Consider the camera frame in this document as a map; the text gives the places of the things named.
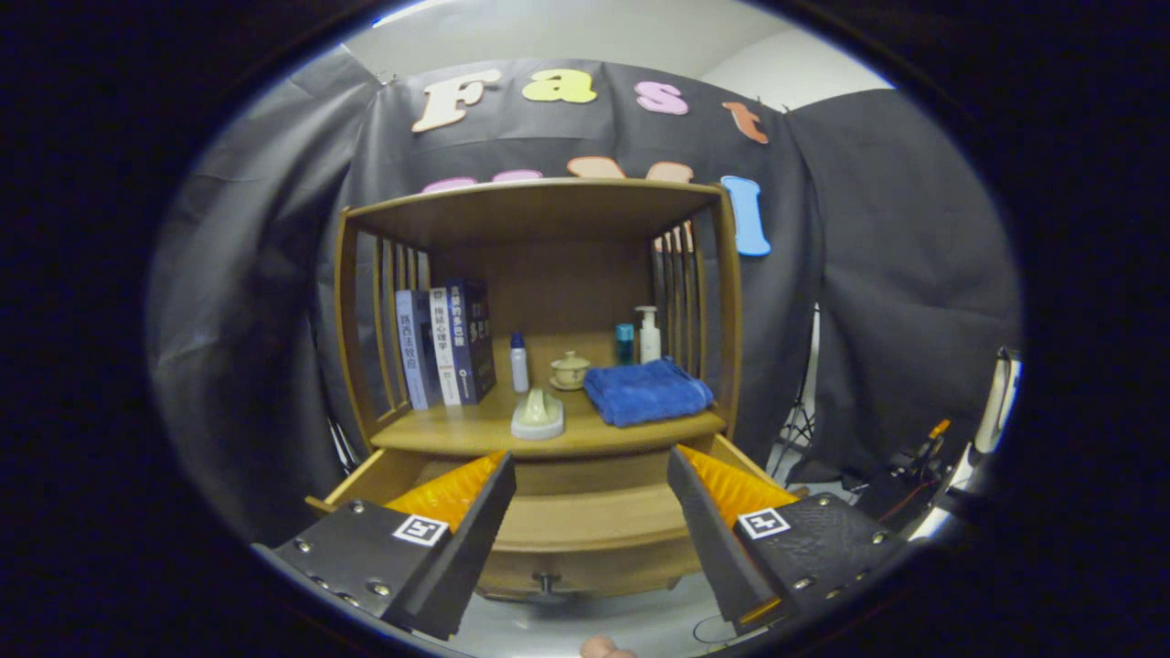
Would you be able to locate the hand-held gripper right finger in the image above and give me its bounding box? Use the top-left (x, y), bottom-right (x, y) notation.
top-left (665, 445), bottom-right (906, 637)

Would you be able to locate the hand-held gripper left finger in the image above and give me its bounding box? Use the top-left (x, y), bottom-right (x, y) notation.
top-left (270, 450), bottom-right (518, 641)

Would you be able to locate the wooden drawer with black knob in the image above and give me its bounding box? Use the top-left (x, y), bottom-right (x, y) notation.
top-left (304, 434), bottom-right (810, 600)

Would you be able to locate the pale green scrub brush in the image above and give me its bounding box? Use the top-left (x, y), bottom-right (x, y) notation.
top-left (510, 387), bottom-right (566, 441)

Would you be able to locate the wooden countertop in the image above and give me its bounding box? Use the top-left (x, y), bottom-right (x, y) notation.
top-left (370, 379), bottom-right (728, 458)

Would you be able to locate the wooden cabinet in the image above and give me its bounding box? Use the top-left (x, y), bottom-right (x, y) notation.
top-left (334, 178), bottom-right (746, 604)

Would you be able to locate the black tripod stand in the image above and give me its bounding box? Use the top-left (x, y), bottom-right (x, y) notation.
top-left (768, 306), bottom-right (824, 485)

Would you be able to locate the blue folded towel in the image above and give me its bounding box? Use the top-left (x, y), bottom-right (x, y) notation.
top-left (583, 357), bottom-right (715, 429)

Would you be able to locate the metal backdrop stand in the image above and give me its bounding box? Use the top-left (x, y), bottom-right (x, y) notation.
top-left (327, 419), bottom-right (359, 476)

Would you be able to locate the white spine book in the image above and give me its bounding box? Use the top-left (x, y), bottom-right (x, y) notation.
top-left (430, 286), bottom-right (463, 407)

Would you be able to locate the light blue book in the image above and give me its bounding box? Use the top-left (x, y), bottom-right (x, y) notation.
top-left (395, 290), bottom-right (441, 410)

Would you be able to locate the yellow lidded teacup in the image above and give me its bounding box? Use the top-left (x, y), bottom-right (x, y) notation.
top-left (549, 351), bottom-right (591, 391)

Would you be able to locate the white pump bottle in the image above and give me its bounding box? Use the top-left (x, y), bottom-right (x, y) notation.
top-left (635, 305), bottom-right (662, 365)

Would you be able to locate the dark blue book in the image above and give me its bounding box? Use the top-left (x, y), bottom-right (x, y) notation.
top-left (446, 278), bottom-right (497, 405)

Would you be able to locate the white pole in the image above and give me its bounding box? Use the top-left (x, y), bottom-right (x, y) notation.
top-left (969, 347), bottom-right (1023, 458)

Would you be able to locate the black device with wires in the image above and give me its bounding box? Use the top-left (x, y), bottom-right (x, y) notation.
top-left (850, 419), bottom-right (970, 536)

